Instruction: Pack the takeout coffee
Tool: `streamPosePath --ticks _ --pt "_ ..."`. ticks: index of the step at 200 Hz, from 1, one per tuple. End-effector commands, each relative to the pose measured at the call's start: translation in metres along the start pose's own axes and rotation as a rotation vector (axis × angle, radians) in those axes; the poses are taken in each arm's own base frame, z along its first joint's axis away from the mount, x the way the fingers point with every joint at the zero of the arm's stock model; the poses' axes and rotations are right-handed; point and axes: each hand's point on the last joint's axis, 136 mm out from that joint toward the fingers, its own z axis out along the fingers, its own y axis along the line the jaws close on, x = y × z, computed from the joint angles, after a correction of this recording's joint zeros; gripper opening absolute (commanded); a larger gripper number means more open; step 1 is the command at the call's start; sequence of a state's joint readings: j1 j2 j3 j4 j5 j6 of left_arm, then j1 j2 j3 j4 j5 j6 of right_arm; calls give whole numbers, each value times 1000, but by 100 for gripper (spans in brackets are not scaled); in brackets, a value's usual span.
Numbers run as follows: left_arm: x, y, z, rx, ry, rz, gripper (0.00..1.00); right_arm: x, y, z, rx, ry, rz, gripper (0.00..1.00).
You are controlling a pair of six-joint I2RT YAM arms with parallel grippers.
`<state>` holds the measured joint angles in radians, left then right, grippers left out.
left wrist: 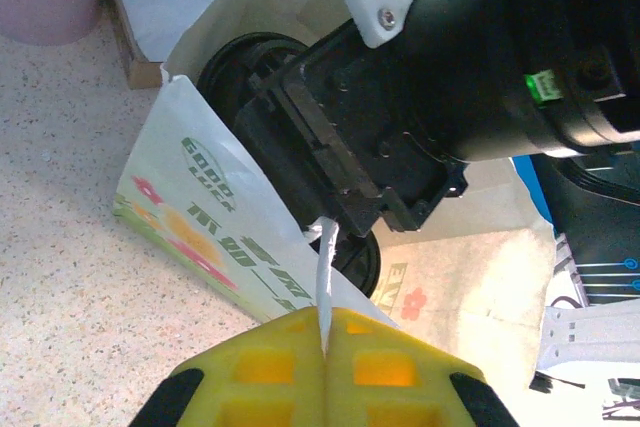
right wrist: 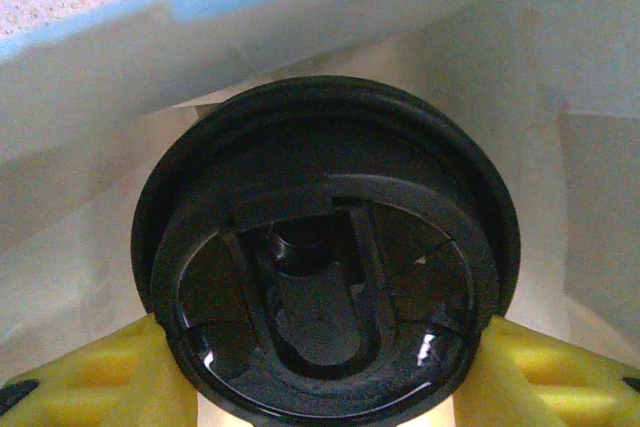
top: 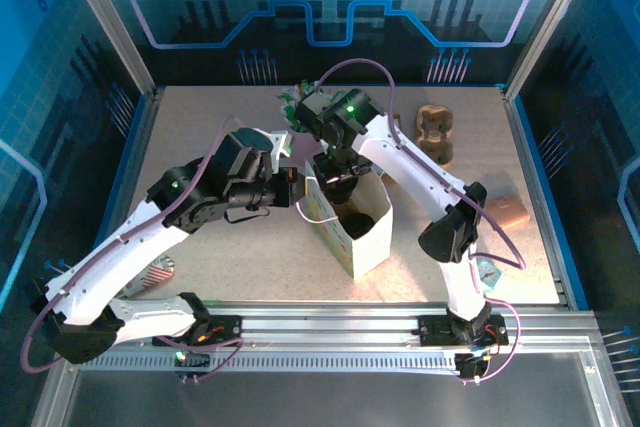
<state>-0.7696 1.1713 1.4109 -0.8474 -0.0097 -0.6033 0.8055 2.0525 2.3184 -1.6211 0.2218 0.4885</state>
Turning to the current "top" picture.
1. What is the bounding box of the white printed paper bag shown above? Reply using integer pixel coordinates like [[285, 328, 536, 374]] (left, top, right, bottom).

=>
[[295, 156, 395, 280]]

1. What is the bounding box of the pink straw holder cup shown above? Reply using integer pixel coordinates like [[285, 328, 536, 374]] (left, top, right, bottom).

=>
[[292, 129, 322, 161]]

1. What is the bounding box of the brown pulp cup carrier stack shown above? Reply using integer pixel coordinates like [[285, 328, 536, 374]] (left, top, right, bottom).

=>
[[413, 104, 457, 172]]

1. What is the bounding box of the red striped printed paper cup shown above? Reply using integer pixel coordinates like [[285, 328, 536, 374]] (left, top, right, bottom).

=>
[[124, 255, 176, 298]]

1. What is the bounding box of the teal small packet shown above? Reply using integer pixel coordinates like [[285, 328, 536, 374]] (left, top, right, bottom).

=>
[[474, 255, 503, 293]]

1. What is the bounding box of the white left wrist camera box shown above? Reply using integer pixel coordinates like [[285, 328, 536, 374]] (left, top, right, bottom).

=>
[[269, 130, 294, 159]]

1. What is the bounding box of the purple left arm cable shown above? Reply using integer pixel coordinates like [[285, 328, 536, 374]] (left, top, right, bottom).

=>
[[19, 114, 250, 383]]

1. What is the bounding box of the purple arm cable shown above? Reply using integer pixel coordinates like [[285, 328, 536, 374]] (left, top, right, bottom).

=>
[[313, 58, 526, 386], [19, 114, 250, 383]]

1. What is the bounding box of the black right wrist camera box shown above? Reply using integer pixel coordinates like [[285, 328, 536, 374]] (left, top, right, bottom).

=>
[[294, 91, 331, 134]]

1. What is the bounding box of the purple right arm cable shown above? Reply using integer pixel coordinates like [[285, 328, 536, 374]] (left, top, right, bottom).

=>
[[313, 58, 526, 386]]

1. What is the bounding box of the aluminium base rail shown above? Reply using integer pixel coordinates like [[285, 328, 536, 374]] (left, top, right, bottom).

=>
[[67, 299, 601, 356]]

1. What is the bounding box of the white slotted cable duct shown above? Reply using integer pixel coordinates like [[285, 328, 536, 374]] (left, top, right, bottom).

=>
[[117, 351, 459, 374]]

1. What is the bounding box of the aluminium frame post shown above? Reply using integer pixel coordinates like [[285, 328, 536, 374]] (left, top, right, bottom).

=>
[[502, 0, 606, 101], [53, 0, 161, 101]]

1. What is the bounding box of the aluminium table side rail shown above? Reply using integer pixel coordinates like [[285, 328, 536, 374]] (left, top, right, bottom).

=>
[[502, 89, 576, 309]]

